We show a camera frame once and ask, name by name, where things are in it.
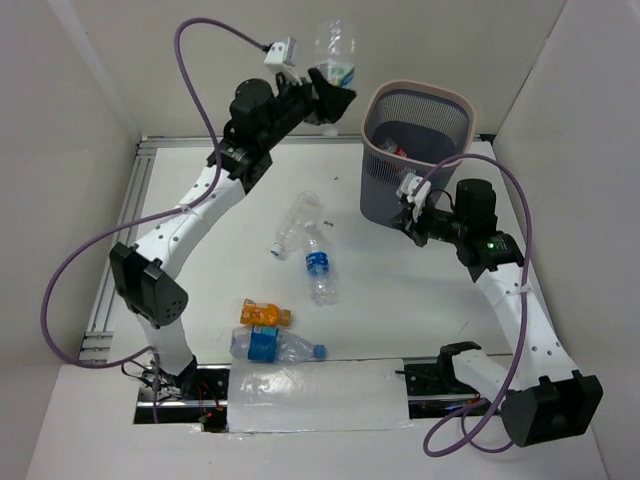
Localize blue label water bottle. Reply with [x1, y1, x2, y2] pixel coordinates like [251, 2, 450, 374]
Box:
[304, 221, 338, 306]

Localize silver tape sheet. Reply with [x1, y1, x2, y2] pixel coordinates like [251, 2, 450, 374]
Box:
[227, 359, 411, 433]

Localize clear unlabelled plastic bottle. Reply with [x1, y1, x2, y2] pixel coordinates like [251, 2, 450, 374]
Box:
[270, 191, 321, 259]

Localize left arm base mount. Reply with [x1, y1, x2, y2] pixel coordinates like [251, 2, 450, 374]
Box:
[122, 365, 230, 433]

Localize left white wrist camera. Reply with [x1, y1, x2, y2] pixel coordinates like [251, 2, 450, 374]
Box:
[263, 37, 302, 85]

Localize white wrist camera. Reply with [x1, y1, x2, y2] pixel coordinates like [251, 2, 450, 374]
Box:
[396, 172, 431, 222]
[263, 37, 302, 85]

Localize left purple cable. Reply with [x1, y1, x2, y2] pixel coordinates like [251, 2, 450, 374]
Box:
[39, 17, 269, 426]

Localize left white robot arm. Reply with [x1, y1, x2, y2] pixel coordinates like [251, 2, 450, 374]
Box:
[109, 68, 356, 399]

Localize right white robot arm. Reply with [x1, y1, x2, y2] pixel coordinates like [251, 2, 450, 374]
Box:
[391, 174, 603, 447]

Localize grey mesh waste bin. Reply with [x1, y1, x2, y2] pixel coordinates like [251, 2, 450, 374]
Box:
[360, 80, 475, 227]

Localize clear bottle green label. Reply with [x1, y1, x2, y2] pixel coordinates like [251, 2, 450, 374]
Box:
[312, 18, 361, 139]

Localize aluminium frame rail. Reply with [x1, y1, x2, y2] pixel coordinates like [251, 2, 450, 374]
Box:
[78, 133, 496, 364]

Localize crushed bottle blue label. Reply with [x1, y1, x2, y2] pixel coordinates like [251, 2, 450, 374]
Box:
[229, 327, 328, 364]

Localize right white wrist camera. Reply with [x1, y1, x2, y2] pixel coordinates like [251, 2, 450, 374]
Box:
[396, 172, 431, 222]

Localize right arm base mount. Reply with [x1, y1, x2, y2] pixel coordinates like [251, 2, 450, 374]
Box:
[395, 359, 480, 420]

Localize small orange juice bottle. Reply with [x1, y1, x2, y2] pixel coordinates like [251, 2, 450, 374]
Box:
[240, 298, 292, 327]

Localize red label water bottle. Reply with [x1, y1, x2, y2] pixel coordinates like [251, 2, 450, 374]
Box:
[379, 139, 409, 158]

